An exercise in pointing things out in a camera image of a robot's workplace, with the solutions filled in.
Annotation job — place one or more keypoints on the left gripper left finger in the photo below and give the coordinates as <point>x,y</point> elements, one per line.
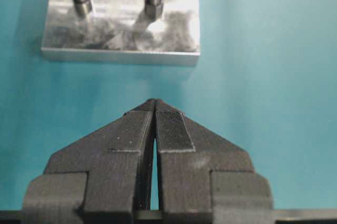
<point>103,177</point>

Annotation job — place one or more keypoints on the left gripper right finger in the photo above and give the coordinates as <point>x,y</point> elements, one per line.
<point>204,178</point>

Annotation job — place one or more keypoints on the grey metal base block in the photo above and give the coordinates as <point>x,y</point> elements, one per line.
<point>119,31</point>

